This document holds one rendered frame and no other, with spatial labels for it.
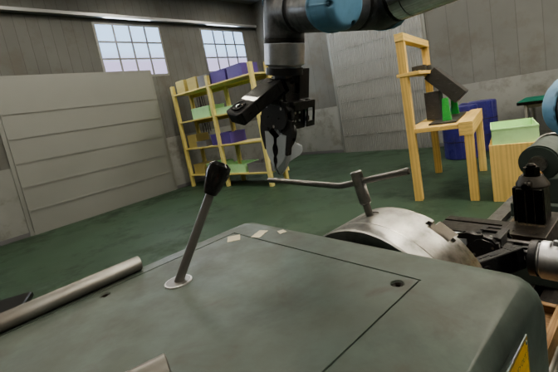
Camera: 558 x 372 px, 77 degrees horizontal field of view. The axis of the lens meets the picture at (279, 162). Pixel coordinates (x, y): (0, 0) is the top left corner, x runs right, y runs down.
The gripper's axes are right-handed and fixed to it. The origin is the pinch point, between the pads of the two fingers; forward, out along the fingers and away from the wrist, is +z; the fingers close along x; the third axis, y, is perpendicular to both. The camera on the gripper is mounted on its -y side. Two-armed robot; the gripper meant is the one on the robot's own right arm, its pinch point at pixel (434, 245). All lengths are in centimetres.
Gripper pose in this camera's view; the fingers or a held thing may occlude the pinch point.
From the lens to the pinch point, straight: 92.8
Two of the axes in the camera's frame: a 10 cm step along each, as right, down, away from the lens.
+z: -6.6, 0.1, 7.5
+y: 7.3, -2.3, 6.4
